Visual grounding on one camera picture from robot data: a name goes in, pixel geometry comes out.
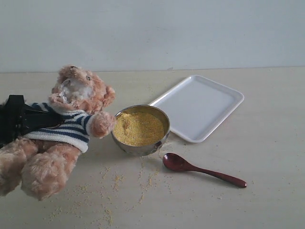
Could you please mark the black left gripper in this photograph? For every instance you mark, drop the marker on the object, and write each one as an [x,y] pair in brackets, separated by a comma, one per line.
[17,119]

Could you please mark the beige teddy bear striped sweater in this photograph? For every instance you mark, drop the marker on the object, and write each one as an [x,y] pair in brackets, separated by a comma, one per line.
[41,161]

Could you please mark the dark red wooden spoon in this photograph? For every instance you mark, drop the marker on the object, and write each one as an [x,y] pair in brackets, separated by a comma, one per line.
[176,163]

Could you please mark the yellow millet grain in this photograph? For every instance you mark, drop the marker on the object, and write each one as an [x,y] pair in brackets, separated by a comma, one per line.
[138,129]

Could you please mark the steel bowl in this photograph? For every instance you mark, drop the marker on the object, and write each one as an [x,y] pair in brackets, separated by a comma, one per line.
[148,149]

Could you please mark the white rectangular plastic tray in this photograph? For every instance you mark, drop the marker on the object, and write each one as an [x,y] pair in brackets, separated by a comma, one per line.
[196,106]

